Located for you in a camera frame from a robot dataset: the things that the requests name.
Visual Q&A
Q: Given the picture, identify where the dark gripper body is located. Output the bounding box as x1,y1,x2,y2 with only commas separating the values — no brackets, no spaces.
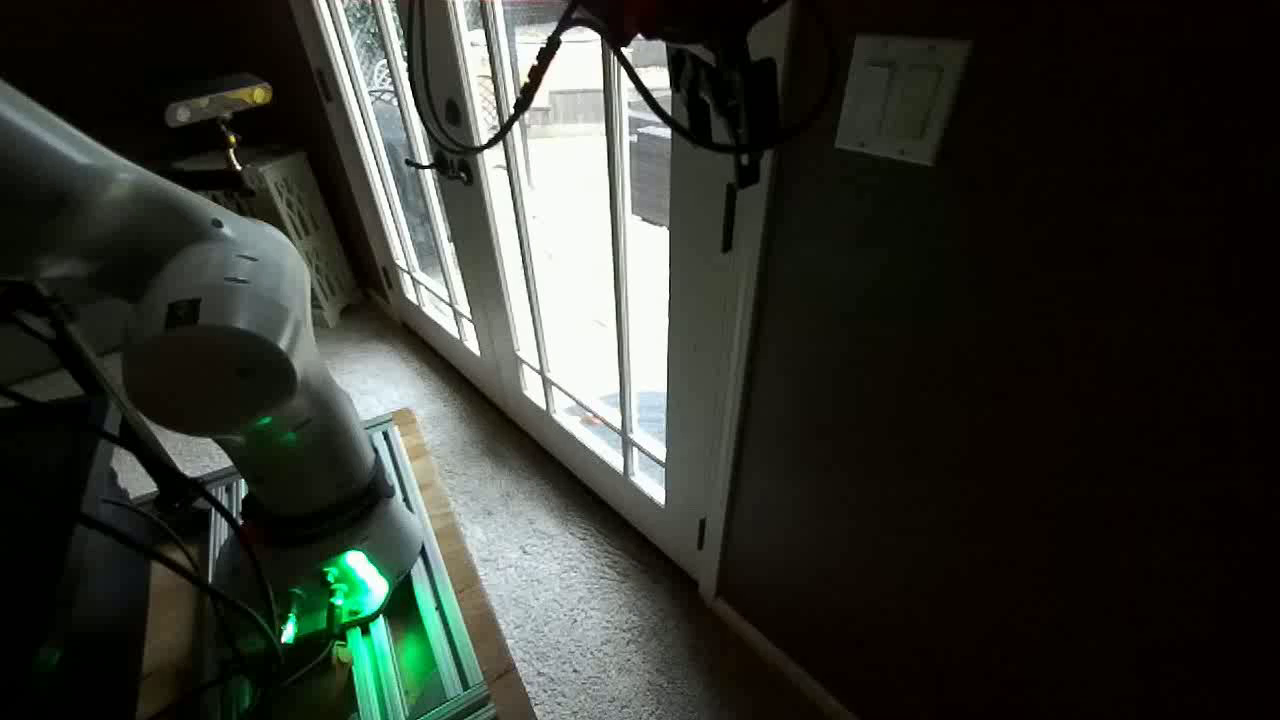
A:
585,0,790,53

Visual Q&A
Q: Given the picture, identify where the white wall light switch plate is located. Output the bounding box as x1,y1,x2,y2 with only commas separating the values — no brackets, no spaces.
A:
838,38,971,170

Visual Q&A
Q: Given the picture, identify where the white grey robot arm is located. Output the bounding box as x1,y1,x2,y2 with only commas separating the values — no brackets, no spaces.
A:
0,86,424,642

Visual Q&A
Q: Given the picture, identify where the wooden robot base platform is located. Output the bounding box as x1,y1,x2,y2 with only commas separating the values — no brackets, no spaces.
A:
134,404,542,720

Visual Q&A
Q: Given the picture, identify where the black door hinge upper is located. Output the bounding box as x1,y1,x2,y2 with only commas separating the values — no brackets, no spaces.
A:
720,184,737,258

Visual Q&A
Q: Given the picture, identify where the white french glass door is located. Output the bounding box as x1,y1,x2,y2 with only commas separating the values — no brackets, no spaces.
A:
290,0,764,585

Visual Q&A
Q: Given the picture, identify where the white lattice laundry basket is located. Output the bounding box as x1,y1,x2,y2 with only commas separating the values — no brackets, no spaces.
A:
171,146,359,330

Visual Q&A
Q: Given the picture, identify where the black monitor at left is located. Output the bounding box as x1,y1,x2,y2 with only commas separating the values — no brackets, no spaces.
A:
0,402,144,720

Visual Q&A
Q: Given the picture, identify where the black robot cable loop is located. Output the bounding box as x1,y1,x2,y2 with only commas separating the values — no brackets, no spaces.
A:
400,0,696,178

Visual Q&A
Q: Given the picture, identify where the dark door lever handle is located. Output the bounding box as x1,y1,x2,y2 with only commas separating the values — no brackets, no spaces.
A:
406,154,478,184

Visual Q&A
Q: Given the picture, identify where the stereo camera on stand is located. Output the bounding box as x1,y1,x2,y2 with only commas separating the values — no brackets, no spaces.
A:
164,76,278,173

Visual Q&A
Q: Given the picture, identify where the aluminium rail base frame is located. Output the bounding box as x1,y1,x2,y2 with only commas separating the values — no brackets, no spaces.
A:
198,418,499,720

